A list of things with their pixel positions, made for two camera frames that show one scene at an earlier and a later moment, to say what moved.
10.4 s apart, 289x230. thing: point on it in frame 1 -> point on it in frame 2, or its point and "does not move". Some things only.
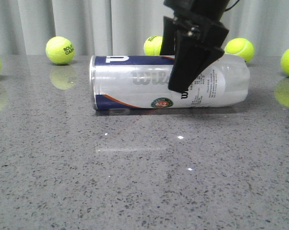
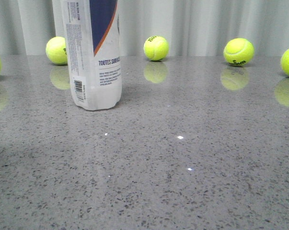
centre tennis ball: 153,45 does not move
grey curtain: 121,27 does not move
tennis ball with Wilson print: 240,46 does not move
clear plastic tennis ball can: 142,82 -> 93,36
